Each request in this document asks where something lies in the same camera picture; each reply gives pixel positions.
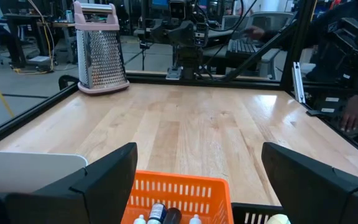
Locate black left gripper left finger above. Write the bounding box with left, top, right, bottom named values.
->
left=0, top=142, right=139, bottom=224

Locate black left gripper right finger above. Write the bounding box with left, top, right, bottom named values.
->
left=261, top=142, right=358, bottom=224

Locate blue sprinkled toy doughnut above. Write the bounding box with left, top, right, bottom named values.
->
left=265, top=213, right=291, bottom=224

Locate dark round bottle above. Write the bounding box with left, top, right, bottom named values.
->
left=163, top=207, right=183, bottom=224

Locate grey plastic bin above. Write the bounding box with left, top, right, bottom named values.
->
left=0, top=151, right=89, bottom=194

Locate black computer keyboard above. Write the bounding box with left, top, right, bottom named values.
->
left=227, top=39, right=258, bottom=59

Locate black slotted plastic basket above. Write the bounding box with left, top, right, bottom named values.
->
left=231, top=202, right=287, bottom=224

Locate person's hand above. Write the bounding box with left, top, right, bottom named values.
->
left=244, top=26, right=266, bottom=40
left=340, top=93, right=358, bottom=133

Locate orange slotted plastic basket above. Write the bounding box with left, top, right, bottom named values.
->
left=121, top=170, right=234, bottom=224

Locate black background desk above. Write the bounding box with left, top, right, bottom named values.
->
left=3, top=12, right=51, bottom=68

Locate black diagonal frame brace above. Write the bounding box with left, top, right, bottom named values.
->
left=225, top=24, right=295, bottom=82

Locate metal box grater pink handle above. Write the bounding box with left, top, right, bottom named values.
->
left=73, top=1, right=131, bottom=96

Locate silver aluminium bracket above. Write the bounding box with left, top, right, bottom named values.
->
left=292, top=61, right=306, bottom=104

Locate black bent hose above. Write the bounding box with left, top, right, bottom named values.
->
left=58, top=74, right=80, bottom=91

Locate yellow hanging cable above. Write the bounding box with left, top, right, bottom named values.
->
left=12, top=0, right=56, bottom=75

